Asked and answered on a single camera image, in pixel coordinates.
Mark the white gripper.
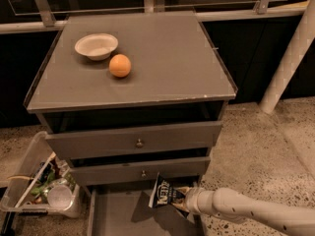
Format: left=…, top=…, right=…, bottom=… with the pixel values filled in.
left=172, top=186, right=215, bottom=215

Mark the blue chip bag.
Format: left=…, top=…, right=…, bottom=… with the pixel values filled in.
left=149, top=174, right=189, bottom=218

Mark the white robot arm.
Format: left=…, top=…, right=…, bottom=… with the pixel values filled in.
left=173, top=187, right=315, bottom=236

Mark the middle drawer knob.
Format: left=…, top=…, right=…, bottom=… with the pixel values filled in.
left=141, top=170, right=148, bottom=178

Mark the drawer knob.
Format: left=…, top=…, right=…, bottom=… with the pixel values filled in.
left=141, top=170, right=148, bottom=178
left=136, top=139, right=144, bottom=148

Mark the top drawer knob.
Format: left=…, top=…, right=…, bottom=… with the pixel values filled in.
left=136, top=139, right=144, bottom=148

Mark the grey bottom drawer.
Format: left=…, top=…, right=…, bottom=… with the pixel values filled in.
left=87, top=180, right=206, bottom=236

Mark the grey drawer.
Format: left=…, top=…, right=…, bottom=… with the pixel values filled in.
left=46, top=121, right=221, bottom=159
left=87, top=180, right=206, bottom=236
left=70, top=156, right=210, bottom=186

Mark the grey middle drawer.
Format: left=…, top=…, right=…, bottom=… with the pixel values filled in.
left=70, top=156, right=210, bottom=186

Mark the grey top drawer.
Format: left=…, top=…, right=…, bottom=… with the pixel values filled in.
left=46, top=121, right=221, bottom=159

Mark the grey drawer cabinet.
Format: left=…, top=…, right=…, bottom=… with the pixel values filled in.
left=23, top=11, right=238, bottom=236

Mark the white plastic cup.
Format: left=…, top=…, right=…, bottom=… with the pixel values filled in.
left=47, top=185, right=72, bottom=209

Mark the orange fruit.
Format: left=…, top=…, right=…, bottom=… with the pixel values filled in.
left=109, top=54, right=131, bottom=78

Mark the white paper bowl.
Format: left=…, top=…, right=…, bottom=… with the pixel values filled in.
left=75, top=33, right=118, bottom=61

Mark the white slanted pole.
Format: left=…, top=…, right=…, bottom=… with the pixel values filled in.
left=259, top=0, right=315, bottom=114

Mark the metal railing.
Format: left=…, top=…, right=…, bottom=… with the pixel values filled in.
left=0, top=0, right=315, bottom=35

